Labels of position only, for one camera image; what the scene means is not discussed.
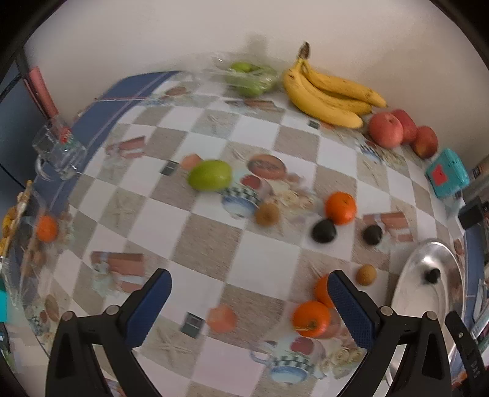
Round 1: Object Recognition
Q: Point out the yellow banana bunch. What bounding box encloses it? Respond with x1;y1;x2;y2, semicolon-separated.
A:
282;41;388;129

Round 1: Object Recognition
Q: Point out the orange with stem stick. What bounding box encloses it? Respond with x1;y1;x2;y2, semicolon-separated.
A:
292;301;331;338

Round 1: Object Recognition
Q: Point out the round metal basin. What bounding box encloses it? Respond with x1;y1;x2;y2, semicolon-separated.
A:
384;240;469;386

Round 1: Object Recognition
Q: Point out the tan round fruit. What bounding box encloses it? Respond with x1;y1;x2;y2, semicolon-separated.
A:
356;264;377;286

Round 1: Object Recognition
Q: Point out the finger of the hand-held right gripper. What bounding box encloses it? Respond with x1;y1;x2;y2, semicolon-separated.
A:
445;311;486;386

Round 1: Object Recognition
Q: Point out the black charger box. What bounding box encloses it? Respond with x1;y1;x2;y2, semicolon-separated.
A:
458;199;486;230

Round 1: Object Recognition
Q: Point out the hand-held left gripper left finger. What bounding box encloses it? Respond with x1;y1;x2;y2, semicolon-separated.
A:
46;268;173;397

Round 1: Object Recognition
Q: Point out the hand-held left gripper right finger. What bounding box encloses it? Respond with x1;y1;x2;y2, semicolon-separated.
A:
328;269;455;397

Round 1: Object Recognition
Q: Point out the teal plastic box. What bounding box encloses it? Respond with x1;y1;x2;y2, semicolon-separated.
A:
425;149;470;199

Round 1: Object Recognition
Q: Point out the dark plum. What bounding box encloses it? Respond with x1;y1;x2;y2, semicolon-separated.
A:
362;224;383;246
311;219;337;244

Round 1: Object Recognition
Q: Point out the brown round fruit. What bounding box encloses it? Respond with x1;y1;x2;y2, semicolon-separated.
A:
255;202;280;227

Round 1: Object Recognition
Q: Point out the large green fruit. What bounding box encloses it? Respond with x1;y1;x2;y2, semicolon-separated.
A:
186;159;233;192

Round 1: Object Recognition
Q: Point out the clear bag of green fruit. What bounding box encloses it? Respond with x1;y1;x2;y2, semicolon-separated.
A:
206;55;281;98

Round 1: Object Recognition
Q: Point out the plain orange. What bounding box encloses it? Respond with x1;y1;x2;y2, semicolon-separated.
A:
314;275;336;309
325;191;357;226

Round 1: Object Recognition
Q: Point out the clear glass mug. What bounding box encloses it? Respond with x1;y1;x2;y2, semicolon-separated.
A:
32;116;88;181

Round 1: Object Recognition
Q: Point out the checkered printed tablecloth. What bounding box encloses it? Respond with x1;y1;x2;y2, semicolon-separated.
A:
8;49;482;397

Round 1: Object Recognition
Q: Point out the pale red apple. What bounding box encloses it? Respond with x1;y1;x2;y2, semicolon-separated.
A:
367;112;405;149

